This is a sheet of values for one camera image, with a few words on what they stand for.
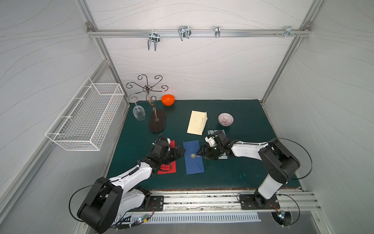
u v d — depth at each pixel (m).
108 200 0.41
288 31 0.76
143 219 0.69
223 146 0.73
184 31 0.77
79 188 0.40
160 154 0.66
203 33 0.79
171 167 0.86
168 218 0.70
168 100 1.18
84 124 0.69
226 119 1.08
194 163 0.88
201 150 0.81
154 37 0.78
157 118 1.06
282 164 0.47
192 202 0.75
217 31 0.78
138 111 0.87
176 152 0.78
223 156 0.80
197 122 1.08
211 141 0.86
